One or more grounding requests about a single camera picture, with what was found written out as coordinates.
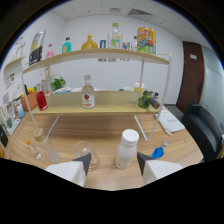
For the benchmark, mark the brown door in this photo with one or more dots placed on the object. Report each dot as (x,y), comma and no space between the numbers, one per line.
(189,78)

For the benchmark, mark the blue white cup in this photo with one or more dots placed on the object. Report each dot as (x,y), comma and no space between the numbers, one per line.
(21,112)

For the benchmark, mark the pale vase with twigs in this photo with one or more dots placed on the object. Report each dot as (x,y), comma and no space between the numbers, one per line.
(20,46)

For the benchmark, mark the clear bottle wooden cap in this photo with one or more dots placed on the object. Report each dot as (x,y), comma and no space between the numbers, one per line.
(48,146)

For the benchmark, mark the black chair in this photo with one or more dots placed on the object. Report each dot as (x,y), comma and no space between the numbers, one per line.
(200,128)

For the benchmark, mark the green cup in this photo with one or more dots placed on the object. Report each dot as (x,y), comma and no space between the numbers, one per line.
(9,122)

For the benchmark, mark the louvred air vent grille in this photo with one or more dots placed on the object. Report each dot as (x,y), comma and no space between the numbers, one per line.
(140,12)

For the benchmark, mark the glass jar with limes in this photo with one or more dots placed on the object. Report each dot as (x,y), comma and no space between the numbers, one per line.
(145,100)

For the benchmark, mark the square air diffuser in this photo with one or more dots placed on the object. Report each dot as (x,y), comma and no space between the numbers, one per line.
(115,10)

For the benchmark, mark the round orange liquid bottle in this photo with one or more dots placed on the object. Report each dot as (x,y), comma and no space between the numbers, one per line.
(89,44)

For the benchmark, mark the green potted plant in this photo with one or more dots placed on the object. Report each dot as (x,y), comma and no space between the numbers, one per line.
(58,83)

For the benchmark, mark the red liquid glass bottle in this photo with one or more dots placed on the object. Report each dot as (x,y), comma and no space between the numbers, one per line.
(42,100)

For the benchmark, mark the dark green toy cucumber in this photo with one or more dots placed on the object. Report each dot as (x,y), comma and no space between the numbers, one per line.
(26,89)

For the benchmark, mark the white blue tub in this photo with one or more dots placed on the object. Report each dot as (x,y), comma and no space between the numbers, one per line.
(63,90)

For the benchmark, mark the wooden wall shelf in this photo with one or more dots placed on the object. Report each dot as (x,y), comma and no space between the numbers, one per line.
(13,61)

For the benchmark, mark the yellow drink can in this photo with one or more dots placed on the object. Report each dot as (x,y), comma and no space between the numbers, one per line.
(146,41)

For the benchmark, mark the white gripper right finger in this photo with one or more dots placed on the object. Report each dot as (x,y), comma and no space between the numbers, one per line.
(158,170)

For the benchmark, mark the two-tier wood shelf rack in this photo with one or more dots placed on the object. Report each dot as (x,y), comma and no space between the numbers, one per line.
(106,98)

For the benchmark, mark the tall black silver can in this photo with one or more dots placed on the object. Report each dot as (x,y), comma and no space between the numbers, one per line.
(36,50)

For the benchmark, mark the clear glass with ice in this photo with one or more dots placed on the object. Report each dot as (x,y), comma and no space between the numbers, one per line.
(82,150)

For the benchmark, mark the black bag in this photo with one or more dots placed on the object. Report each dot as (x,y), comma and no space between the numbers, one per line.
(3,136)

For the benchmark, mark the small pink bottle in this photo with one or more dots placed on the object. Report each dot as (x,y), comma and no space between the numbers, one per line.
(50,53)

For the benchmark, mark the white zip pouch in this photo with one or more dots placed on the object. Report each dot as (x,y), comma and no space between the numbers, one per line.
(171,121)

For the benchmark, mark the multicolour wall poster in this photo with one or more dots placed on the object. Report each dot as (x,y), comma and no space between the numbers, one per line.
(126,45)

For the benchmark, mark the clear bottle blue cap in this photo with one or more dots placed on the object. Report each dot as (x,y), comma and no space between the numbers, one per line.
(134,45)

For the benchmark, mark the teal liquid bottle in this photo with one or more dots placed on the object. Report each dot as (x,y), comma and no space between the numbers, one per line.
(66,46)

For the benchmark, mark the clear bottle red label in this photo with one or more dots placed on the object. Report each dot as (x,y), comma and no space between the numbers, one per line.
(88,98)

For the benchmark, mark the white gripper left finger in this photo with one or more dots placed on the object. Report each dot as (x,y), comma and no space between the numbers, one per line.
(68,171)

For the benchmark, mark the blue wall poster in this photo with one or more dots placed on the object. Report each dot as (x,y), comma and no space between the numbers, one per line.
(103,44)

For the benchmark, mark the white tray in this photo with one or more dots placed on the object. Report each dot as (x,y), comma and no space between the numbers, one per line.
(14,127)

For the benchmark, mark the blue liquor bottle silver cap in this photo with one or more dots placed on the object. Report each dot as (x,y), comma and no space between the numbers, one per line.
(157,152)

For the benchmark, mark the white milk bottle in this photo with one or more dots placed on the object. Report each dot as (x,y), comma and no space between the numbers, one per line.
(126,151)

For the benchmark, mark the clear bottle green cap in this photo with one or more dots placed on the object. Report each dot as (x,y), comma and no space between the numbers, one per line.
(115,38)

